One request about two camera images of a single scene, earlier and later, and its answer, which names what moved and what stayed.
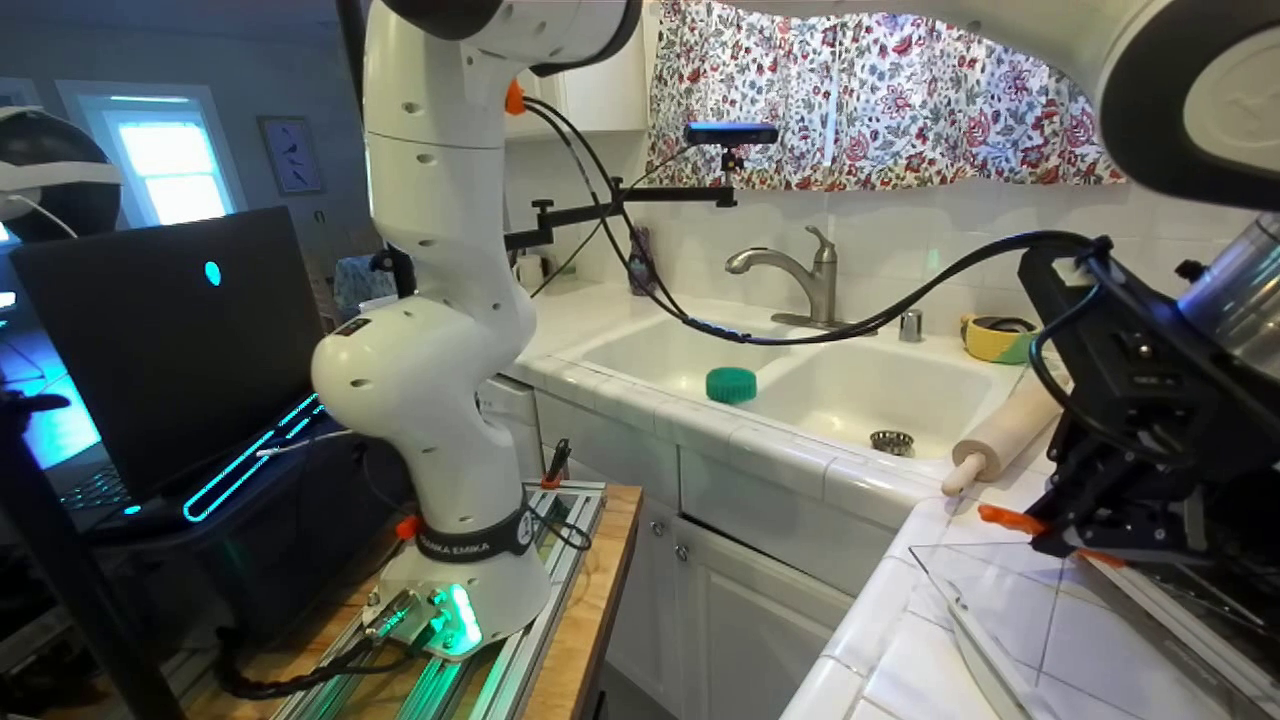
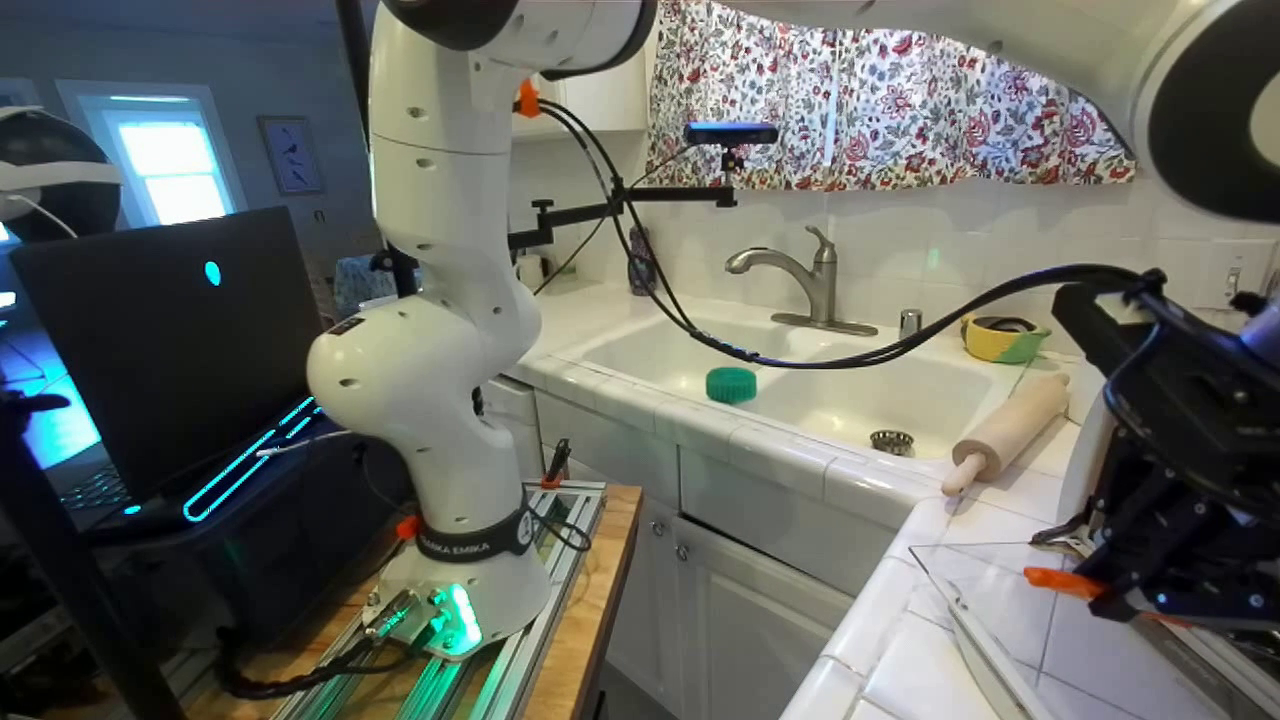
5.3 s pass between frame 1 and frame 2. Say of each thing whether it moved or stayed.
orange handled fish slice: moved
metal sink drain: stayed
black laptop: stayed
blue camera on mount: stayed
